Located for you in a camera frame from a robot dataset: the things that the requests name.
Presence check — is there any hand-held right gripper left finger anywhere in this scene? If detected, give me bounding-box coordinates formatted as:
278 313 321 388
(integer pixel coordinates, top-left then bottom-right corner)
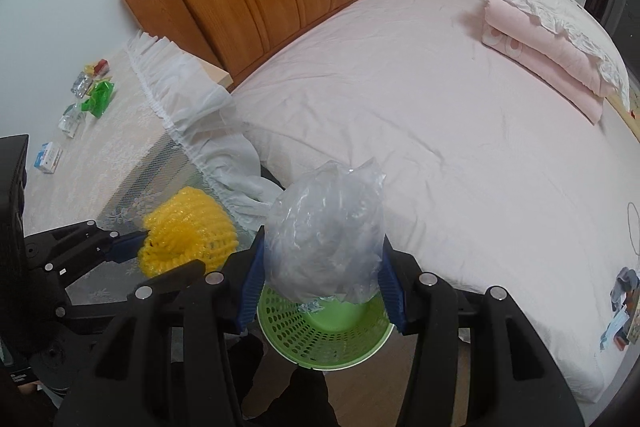
52 227 266 427

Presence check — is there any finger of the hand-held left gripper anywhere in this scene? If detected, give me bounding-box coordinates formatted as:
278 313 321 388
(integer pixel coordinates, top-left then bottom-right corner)
62 259 207 317
24 219 148 291

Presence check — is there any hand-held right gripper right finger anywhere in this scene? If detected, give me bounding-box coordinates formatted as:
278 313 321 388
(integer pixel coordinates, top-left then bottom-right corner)
379 234 586 427

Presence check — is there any yellow foam fruit net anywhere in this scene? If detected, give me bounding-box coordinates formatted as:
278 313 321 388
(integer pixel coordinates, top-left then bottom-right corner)
139 187 237 279

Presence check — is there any green plastic basket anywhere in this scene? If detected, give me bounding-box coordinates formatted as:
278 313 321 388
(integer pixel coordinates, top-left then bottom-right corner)
256 281 397 371

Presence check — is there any clear plastic bag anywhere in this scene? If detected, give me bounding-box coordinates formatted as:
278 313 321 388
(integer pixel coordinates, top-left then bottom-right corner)
264 159 389 306

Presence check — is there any silver wrapper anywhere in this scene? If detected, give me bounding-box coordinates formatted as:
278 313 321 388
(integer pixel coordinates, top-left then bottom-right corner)
71 74 95 98

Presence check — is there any small white blue box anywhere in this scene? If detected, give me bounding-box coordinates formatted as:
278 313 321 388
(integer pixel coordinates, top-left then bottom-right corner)
33 141 64 174

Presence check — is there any white lace ruffled tablecloth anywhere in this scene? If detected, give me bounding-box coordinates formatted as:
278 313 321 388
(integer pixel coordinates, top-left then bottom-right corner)
20 31 282 308

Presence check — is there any clear plastic wrapper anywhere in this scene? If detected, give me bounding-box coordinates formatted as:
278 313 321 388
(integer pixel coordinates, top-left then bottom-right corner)
58 103 87 138

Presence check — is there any green plastic wrapper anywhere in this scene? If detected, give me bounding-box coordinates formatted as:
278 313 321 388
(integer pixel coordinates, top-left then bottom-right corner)
79 79 117 118

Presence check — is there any bed with pink sheet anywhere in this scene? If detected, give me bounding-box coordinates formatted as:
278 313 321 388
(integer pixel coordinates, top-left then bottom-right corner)
230 0 640 404

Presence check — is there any light wooden nightstand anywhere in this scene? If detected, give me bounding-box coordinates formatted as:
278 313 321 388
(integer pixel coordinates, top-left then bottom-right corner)
197 57 235 92

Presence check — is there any blue face mask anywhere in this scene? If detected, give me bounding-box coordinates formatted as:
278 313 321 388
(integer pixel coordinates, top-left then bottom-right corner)
600 308 632 352

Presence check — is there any grey cloth item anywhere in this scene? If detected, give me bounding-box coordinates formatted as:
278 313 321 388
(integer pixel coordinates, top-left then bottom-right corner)
611 266 640 309

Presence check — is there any folded pink blanket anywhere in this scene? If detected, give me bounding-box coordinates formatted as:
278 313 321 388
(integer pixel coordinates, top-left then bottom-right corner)
480 0 608 126

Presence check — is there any white ruffled pillow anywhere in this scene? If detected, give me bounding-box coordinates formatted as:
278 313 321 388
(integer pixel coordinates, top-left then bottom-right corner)
480 0 632 112

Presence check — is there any thin wire loop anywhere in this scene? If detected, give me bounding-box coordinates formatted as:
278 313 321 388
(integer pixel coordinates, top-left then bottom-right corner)
626 202 640 258

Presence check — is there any wooden bed frame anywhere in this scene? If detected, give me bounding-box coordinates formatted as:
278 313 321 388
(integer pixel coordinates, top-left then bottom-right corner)
605 84 640 152

